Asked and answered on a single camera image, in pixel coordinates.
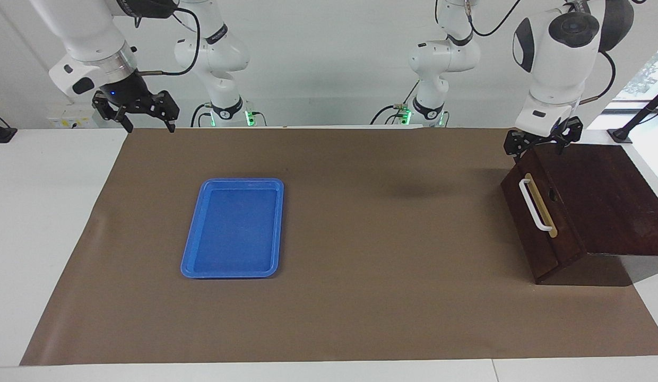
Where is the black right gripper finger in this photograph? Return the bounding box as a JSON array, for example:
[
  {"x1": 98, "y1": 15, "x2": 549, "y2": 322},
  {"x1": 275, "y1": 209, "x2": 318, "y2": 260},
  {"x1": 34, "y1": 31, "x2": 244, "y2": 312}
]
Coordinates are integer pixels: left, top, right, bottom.
[
  {"x1": 92, "y1": 91, "x2": 135, "y2": 134},
  {"x1": 143, "y1": 90, "x2": 180, "y2": 133}
]

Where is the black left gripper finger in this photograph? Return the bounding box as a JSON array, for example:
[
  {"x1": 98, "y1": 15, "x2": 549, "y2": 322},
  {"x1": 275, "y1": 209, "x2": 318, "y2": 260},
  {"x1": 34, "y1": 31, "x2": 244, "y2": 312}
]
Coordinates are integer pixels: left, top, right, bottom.
[
  {"x1": 504, "y1": 129, "x2": 532, "y2": 161},
  {"x1": 554, "y1": 117, "x2": 584, "y2": 156}
]

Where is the wooden drawer with white handle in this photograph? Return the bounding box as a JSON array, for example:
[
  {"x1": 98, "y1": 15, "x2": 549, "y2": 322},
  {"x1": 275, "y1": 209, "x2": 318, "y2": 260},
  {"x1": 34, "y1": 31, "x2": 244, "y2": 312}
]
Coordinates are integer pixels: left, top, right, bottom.
[{"x1": 500, "y1": 145, "x2": 587, "y2": 284}]

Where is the dark wooden drawer cabinet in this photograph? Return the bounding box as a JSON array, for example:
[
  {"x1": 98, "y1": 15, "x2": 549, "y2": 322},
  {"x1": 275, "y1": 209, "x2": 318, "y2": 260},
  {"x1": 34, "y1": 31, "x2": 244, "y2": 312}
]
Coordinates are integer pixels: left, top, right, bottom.
[{"x1": 536, "y1": 143, "x2": 658, "y2": 287}]

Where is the black clamp stand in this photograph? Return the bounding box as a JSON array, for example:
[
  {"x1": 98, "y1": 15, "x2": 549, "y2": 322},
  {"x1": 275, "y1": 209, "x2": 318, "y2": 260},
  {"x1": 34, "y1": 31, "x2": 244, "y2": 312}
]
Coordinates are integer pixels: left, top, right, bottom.
[{"x1": 608, "y1": 85, "x2": 658, "y2": 144}]

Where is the window with greenery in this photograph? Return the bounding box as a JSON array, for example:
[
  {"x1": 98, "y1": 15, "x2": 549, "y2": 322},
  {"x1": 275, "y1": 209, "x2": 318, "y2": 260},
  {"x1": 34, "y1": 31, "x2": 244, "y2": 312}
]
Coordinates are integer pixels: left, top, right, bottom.
[{"x1": 586, "y1": 42, "x2": 658, "y2": 131}]

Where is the blue plastic tray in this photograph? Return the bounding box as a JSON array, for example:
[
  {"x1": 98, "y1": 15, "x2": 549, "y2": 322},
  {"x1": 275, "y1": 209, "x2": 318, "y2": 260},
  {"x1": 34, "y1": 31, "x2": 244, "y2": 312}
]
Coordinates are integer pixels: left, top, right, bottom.
[{"x1": 180, "y1": 178, "x2": 284, "y2": 280}]

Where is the brown table mat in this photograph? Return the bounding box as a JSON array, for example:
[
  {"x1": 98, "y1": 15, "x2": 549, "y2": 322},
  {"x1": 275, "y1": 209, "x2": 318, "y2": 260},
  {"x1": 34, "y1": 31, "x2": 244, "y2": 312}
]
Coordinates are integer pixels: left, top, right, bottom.
[{"x1": 20, "y1": 126, "x2": 658, "y2": 367}]

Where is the black base cable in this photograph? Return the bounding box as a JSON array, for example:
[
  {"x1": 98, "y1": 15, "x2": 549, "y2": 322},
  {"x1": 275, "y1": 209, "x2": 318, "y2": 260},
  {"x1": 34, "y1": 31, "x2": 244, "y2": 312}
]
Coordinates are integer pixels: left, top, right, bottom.
[
  {"x1": 190, "y1": 102, "x2": 215, "y2": 128},
  {"x1": 370, "y1": 80, "x2": 421, "y2": 125}
]

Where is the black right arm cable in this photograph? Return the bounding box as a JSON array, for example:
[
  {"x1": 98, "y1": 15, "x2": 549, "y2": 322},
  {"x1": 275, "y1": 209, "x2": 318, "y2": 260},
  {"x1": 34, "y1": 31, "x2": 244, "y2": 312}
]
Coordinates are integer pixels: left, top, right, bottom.
[{"x1": 135, "y1": 5, "x2": 201, "y2": 76}]

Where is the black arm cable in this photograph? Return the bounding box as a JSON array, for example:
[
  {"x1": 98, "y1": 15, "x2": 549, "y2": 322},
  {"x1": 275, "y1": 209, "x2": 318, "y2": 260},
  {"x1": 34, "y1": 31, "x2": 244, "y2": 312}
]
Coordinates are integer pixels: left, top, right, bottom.
[
  {"x1": 435, "y1": 0, "x2": 648, "y2": 107},
  {"x1": 135, "y1": 5, "x2": 201, "y2": 76}
]

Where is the white wall socket box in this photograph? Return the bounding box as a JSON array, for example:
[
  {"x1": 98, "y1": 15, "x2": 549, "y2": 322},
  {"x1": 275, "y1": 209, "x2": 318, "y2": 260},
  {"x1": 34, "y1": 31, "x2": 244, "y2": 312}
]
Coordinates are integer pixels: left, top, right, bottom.
[{"x1": 47, "y1": 103, "x2": 99, "y2": 129}]

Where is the black desk mount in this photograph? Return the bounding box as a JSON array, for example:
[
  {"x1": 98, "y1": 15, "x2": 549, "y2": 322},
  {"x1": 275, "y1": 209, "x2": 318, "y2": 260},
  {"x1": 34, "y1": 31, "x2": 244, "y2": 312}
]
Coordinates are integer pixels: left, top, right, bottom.
[{"x1": 0, "y1": 110, "x2": 18, "y2": 144}]

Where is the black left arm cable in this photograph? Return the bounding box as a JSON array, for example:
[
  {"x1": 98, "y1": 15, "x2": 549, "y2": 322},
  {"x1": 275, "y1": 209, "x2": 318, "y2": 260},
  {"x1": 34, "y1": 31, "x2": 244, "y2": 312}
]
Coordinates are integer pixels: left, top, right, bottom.
[{"x1": 435, "y1": 0, "x2": 648, "y2": 107}]

